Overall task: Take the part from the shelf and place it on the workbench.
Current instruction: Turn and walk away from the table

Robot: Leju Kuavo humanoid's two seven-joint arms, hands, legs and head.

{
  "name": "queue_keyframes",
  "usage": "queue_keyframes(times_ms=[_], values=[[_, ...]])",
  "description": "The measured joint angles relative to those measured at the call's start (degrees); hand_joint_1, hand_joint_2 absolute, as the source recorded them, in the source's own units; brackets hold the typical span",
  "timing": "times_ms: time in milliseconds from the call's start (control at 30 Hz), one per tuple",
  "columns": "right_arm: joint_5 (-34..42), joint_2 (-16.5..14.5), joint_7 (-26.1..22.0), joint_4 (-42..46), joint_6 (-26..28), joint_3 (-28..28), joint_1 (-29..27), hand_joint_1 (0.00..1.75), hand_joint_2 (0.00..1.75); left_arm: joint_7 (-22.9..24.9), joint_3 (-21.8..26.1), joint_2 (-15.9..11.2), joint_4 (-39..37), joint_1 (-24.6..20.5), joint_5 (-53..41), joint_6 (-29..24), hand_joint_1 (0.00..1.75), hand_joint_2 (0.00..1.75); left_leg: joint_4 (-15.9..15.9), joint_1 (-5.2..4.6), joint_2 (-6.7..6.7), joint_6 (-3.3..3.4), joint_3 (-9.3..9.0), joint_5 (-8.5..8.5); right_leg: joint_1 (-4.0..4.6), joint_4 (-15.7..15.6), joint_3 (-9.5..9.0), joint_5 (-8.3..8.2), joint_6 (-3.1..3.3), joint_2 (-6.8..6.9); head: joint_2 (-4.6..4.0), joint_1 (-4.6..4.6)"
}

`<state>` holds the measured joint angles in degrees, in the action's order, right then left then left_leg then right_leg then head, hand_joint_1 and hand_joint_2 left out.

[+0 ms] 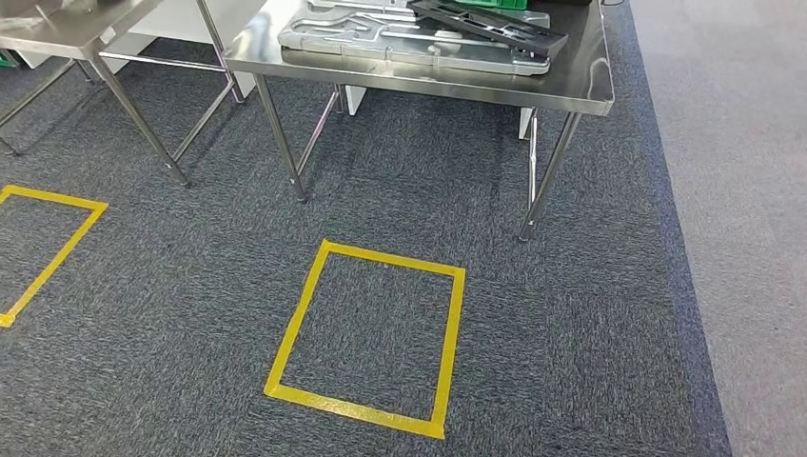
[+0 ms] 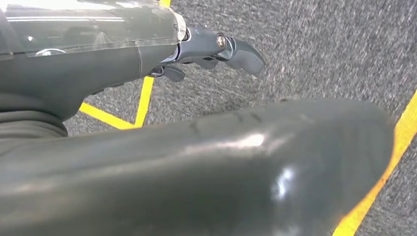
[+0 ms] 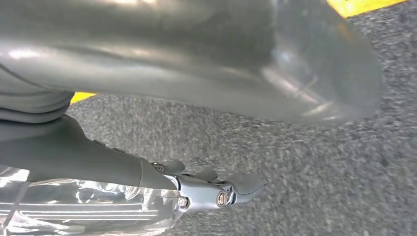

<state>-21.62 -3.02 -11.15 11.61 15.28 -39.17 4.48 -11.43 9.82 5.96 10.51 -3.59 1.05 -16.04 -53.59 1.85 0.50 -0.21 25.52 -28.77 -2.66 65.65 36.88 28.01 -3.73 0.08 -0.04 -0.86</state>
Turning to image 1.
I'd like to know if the black plastic plate frame part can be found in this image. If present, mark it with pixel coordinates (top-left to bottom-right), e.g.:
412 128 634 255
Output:
406 0 570 59

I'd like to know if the yellow floor tape square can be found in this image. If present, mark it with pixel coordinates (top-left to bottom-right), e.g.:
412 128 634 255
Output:
0 184 109 329

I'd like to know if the silver stamped metal panel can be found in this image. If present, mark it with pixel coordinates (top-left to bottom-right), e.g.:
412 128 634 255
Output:
277 0 553 77

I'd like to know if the stainless steel workbench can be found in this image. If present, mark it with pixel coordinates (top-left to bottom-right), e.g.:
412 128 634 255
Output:
224 0 616 243

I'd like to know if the steel table frame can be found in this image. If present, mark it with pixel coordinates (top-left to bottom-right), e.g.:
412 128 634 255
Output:
0 0 246 189

